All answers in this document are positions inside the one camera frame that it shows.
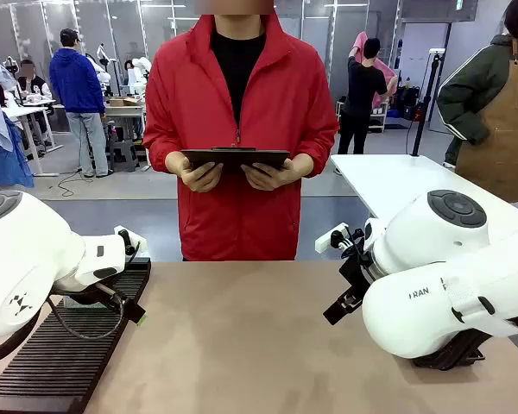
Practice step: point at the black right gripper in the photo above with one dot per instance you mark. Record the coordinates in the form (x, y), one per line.
(357, 276)

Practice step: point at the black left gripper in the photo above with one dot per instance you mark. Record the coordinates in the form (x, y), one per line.
(84, 290)

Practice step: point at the black clipboard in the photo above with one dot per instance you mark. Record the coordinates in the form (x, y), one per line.
(235, 157)

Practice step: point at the left forearm red sleeve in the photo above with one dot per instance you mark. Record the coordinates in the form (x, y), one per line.
(321, 155)

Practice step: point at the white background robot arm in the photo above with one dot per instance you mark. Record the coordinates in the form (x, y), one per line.
(100, 64)
(138, 73)

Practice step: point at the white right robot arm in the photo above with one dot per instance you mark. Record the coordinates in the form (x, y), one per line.
(436, 233)

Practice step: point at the right forearm red sleeve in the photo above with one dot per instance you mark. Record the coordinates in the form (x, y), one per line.
(159, 155)

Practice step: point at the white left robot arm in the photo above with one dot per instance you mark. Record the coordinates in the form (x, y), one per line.
(26, 259)

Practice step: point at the black slotted PCB rack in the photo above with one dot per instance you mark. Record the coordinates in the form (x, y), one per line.
(77, 358)

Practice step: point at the person's right hand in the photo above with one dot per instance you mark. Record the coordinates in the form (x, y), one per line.
(196, 177)

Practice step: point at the person's left hand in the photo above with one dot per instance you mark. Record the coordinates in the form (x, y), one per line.
(272, 177)

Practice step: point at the black plastic tray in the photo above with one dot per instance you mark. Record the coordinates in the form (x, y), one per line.
(451, 351)

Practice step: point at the person in red jacket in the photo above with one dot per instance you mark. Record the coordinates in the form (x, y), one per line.
(241, 215)

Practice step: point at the white side table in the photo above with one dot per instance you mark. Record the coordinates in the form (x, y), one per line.
(393, 172)

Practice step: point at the grey step stool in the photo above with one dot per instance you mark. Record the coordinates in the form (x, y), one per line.
(124, 155)

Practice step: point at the white shoe shelf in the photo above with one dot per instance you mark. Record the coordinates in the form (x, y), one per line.
(382, 116)

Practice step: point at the white desk under box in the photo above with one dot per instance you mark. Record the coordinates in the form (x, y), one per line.
(127, 113)

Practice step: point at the cardboard box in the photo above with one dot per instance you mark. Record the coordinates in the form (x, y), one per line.
(121, 102)

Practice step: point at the person in light blue shirt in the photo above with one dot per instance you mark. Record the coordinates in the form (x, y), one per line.
(0, 146)

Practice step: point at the person in black clothes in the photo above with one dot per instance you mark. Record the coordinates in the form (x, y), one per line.
(362, 95)

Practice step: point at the black bags pile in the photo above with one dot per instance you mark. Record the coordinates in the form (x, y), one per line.
(408, 103)

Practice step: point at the black tripod pole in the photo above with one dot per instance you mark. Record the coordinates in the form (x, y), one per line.
(427, 103)

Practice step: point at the white background desk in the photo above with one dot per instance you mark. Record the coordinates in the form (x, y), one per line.
(26, 113)

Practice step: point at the pink cloth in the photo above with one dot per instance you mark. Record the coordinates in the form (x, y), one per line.
(386, 77)

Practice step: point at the man in blue hoodie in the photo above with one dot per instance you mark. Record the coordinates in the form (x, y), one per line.
(77, 82)

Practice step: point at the seated person in vest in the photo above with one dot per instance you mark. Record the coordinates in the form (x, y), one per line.
(32, 82)

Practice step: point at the person in brown apron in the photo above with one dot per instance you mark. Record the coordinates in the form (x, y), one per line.
(500, 108)

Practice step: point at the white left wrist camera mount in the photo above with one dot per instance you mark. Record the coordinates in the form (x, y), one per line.
(131, 241)

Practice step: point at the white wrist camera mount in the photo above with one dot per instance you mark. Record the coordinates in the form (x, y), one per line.
(328, 239)
(131, 241)

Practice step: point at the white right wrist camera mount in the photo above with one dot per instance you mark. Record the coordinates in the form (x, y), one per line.
(328, 239)

